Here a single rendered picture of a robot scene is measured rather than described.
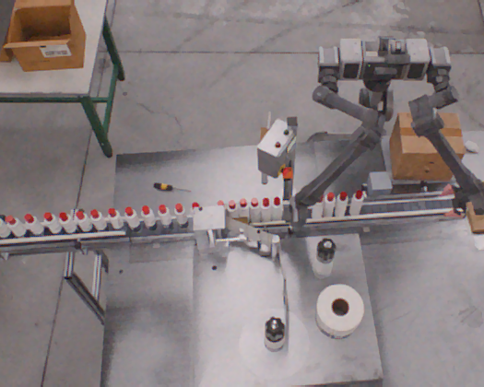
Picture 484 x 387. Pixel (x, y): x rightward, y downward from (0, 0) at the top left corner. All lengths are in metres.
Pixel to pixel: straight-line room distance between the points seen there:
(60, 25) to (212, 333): 2.08
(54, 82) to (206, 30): 1.58
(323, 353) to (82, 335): 1.61
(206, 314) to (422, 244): 1.09
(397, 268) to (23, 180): 2.58
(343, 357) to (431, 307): 0.49
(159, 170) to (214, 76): 1.56
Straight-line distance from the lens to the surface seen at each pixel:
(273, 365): 2.69
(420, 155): 2.95
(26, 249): 3.11
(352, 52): 2.69
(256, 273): 2.82
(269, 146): 2.43
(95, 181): 4.20
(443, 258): 3.02
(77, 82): 3.68
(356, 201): 2.82
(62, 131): 4.49
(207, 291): 2.81
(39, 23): 3.89
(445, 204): 3.10
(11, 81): 3.81
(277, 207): 2.77
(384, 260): 2.95
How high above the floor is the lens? 3.53
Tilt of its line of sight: 58 degrees down
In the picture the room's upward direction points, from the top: 3 degrees clockwise
